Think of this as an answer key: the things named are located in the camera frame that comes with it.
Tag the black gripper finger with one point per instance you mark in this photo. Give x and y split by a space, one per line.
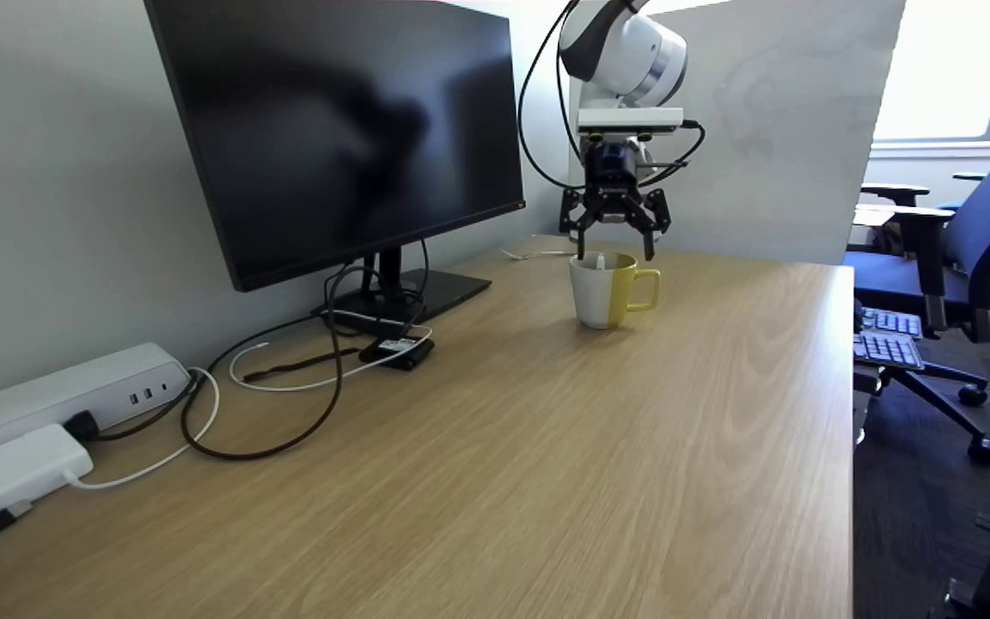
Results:
574 218
651 218

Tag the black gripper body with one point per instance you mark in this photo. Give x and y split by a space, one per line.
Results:
612 183

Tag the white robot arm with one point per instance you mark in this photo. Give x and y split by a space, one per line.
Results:
635 64

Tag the white and yellow mug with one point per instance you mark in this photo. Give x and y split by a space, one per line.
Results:
609 288

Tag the white partition panel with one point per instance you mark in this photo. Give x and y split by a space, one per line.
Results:
787 93

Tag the black monitor stand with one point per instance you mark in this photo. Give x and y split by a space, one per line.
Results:
395 296

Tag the small black adapter dongle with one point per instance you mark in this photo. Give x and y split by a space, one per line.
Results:
395 352

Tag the black computer monitor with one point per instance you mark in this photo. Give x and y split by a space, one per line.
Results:
338 129

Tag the blue office chair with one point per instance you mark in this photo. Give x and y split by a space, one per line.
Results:
931 281

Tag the white power strip box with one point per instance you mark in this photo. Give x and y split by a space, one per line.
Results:
108 390

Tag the white power adapter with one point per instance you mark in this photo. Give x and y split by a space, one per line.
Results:
37 466

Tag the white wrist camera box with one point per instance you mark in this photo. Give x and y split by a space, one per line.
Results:
630 117

